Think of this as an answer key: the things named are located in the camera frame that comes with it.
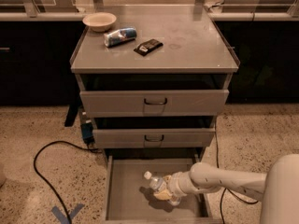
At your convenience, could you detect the black snack packet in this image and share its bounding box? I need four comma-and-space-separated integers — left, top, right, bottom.
134, 39, 164, 56

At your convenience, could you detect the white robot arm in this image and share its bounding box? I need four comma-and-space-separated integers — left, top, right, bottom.
149, 154, 299, 224

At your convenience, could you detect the dark lab counter left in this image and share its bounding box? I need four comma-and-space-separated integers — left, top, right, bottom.
0, 21, 85, 105

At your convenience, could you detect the blue silver can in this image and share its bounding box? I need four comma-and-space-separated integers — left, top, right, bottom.
104, 27, 137, 48

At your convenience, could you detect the grey top drawer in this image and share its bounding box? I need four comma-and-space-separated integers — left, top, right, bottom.
80, 90, 229, 118

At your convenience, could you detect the white bowl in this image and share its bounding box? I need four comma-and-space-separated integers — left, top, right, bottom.
83, 12, 117, 32

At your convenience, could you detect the grey bottom drawer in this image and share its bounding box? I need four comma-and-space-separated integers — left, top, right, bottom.
102, 156, 222, 224

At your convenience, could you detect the black floor cable right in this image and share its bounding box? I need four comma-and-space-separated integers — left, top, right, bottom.
214, 121, 260, 224

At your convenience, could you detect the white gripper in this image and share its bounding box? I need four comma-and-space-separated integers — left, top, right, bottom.
153, 172, 195, 201

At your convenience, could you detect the dark lab counter right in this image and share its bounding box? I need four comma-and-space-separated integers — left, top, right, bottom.
215, 20, 299, 104

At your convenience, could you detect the black floor cable left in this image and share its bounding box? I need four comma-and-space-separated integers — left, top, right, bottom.
33, 140, 101, 224

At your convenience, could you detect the grey drawer cabinet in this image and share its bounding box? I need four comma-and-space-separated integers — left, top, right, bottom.
69, 4, 241, 161

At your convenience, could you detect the grey drawer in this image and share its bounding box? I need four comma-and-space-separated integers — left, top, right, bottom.
93, 128, 215, 148
102, 156, 222, 224
80, 90, 229, 118

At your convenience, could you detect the clear blue plastic bottle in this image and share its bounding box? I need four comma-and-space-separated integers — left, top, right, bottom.
144, 171, 181, 206

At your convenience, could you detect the dark lab counter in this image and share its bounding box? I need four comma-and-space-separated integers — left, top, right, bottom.
215, 20, 299, 104
0, 21, 85, 105

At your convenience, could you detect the black floor cable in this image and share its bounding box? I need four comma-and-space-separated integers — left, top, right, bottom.
33, 140, 101, 224
214, 121, 260, 224

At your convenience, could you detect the grey middle drawer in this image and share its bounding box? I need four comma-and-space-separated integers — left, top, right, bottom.
93, 128, 215, 148

